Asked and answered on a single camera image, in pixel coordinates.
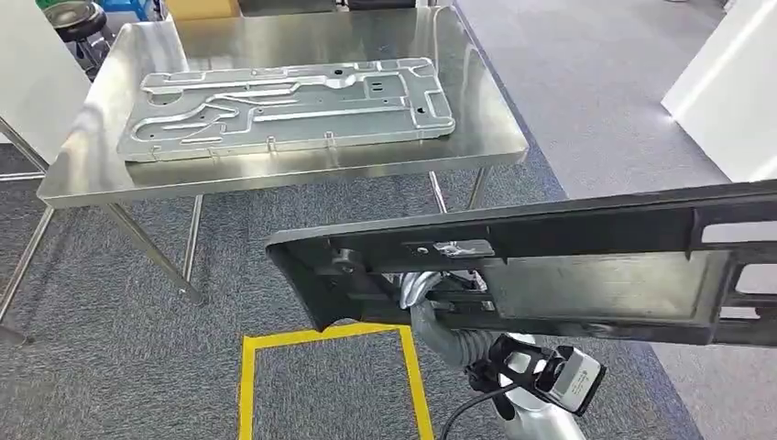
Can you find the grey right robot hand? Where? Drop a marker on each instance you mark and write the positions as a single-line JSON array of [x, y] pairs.
[[449, 346]]

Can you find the black plastic car panel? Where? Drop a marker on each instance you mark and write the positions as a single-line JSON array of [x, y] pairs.
[[576, 234]]

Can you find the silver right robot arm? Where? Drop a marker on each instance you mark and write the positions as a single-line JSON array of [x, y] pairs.
[[540, 419]]

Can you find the stamped grey metal plate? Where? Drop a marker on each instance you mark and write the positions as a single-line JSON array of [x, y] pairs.
[[291, 130]]

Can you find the stainless steel table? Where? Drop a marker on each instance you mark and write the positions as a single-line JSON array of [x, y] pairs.
[[303, 36]]

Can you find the white board panel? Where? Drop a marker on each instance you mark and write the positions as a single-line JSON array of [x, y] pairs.
[[36, 79], [728, 91]]

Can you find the yellow cardboard box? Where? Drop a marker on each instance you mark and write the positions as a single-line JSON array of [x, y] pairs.
[[200, 7]]

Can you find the black round stool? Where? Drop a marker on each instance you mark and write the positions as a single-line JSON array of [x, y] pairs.
[[79, 27]]

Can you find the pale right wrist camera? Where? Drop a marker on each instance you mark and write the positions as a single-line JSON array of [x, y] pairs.
[[576, 379]]

